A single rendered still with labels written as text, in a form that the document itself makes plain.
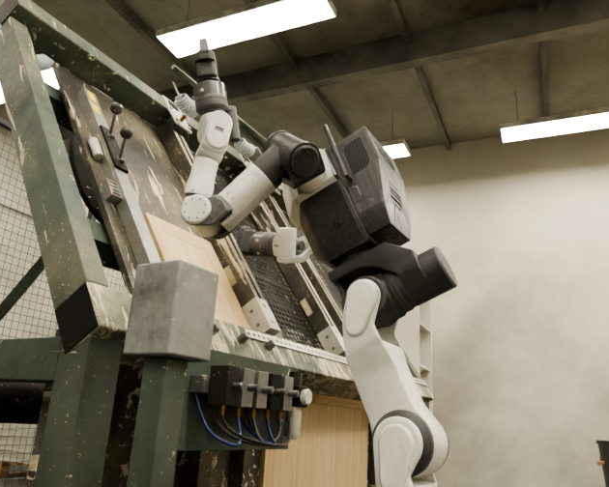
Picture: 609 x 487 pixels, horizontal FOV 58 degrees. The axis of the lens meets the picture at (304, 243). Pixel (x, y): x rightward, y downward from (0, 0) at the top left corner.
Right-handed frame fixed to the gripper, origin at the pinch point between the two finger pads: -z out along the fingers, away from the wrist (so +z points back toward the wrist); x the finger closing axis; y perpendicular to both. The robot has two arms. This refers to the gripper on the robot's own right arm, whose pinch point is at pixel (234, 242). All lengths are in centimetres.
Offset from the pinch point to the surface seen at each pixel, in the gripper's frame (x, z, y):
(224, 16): 221, -176, -127
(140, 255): -19, 14, 52
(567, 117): 262, 48, -402
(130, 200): -3, 1, 50
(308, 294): -8.8, 8.9, -43.7
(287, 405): -49, 49, 21
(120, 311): -36, 34, 70
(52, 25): 53, -44, 65
